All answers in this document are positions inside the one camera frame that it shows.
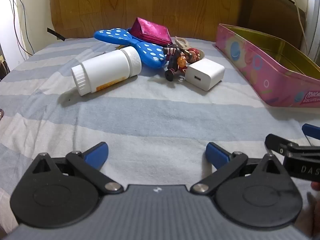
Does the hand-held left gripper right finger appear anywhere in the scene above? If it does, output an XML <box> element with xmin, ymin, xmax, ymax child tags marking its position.
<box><xmin>191</xmin><ymin>142</ymin><xmax>287</xmax><ymax>196</ymax></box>

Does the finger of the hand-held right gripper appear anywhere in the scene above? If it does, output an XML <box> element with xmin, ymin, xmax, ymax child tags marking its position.
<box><xmin>265</xmin><ymin>133</ymin><xmax>300</xmax><ymax>158</ymax></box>
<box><xmin>302</xmin><ymin>124</ymin><xmax>320</xmax><ymax>140</ymax></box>

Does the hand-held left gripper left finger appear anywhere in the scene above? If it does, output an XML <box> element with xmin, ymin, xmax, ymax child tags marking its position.
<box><xmin>32</xmin><ymin>142</ymin><xmax>123</xmax><ymax>193</ymax></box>

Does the pink biscuit tin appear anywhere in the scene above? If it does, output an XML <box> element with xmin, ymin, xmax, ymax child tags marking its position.
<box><xmin>215</xmin><ymin>24</ymin><xmax>320</xmax><ymax>108</ymax></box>

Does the white plastic bottle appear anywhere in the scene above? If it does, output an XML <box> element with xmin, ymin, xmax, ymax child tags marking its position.
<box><xmin>71</xmin><ymin>46</ymin><xmax>142</xmax><ymax>96</ymax></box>

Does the magenta shiny pouch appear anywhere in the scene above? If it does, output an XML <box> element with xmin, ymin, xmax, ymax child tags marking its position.
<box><xmin>129</xmin><ymin>17</ymin><xmax>173</xmax><ymax>47</ymax></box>

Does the person's right hand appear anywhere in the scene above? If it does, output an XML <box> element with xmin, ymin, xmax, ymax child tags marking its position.
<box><xmin>296</xmin><ymin>181</ymin><xmax>320</xmax><ymax>232</ymax></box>

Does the striped bed sheet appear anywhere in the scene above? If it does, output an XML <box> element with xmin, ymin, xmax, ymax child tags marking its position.
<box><xmin>0</xmin><ymin>37</ymin><xmax>320</xmax><ymax>240</ymax></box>

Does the white charger block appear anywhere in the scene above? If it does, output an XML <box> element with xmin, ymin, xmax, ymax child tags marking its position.
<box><xmin>184</xmin><ymin>58</ymin><xmax>225</xmax><ymax>91</ymax></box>

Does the small action figurine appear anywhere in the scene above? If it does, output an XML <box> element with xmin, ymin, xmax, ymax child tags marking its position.
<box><xmin>163</xmin><ymin>45</ymin><xmax>202</xmax><ymax>82</ymax></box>

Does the blue polka dot bow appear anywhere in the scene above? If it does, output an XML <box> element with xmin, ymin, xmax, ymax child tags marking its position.
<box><xmin>94</xmin><ymin>28</ymin><xmax>168</xmax><ymax>69</ymax></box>

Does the black tape strip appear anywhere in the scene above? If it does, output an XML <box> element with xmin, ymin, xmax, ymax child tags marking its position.
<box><xmin>47</xmin><ymin>28</ymin><xmax>66</xmax><ymax>41</ymax></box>

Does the wooden headboard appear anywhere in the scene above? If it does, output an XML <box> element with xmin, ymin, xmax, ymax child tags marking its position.
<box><xmin>49</xmin><ymin>0</ymin><xmax>250</xmax><ymax>43</ymax></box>

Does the white cable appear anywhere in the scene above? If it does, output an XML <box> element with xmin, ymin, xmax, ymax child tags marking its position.
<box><xmin>291</xmin><ymin>0</ymin><xmax>311</xmax><ymax>54</ymax></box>

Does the black wall cable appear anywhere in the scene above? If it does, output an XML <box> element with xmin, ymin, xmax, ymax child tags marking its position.
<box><xmin>6</xmin><ymin>0</ymin><xmax>34</xmax><ymax>55</ymax></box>

